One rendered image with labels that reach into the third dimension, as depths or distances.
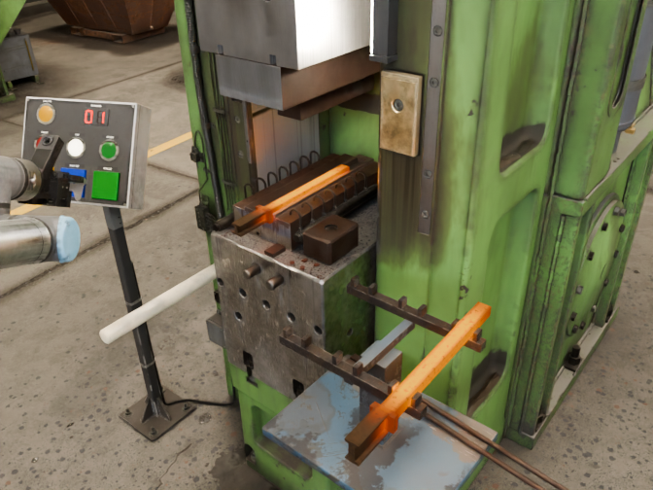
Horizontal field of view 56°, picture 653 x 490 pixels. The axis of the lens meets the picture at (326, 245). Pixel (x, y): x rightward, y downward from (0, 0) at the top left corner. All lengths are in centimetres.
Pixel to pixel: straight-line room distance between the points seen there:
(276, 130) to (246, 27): 46
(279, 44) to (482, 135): 45
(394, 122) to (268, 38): 31
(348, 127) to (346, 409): 89
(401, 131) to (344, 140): 61
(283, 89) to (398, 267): 51
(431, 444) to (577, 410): 124
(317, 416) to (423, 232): 47
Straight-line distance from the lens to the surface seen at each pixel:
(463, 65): 126
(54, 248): 128
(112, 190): 173
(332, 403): 140
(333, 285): 144
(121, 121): 175
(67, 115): 184
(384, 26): 128
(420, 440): 134
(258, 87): 140
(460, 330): 118
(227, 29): 143
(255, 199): 163
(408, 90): 130
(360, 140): 189
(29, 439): 254
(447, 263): 144
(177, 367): 263
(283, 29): 131
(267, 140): 174
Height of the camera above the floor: 171
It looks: 31 degrees down
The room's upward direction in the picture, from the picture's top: 2 degrees counter-clockwise
